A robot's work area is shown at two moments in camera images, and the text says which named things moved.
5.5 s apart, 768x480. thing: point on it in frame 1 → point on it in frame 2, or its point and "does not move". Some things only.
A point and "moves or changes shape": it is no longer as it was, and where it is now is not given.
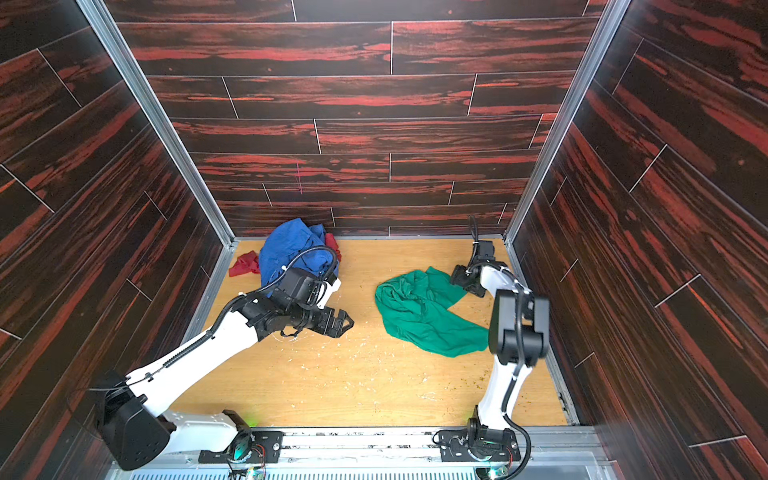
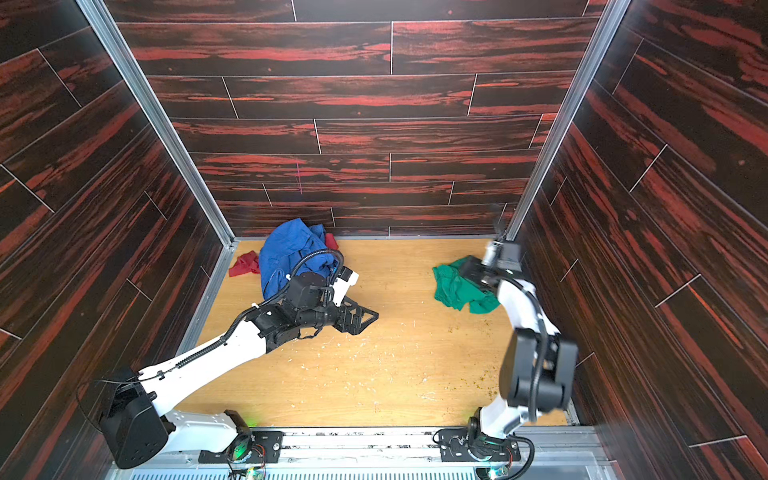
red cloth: (250, 262) does not move
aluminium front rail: (565, 453) does not move
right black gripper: (471, 277) → (474, 271)
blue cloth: (294, 244) does not move
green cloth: (415, 307) moves or changes shape
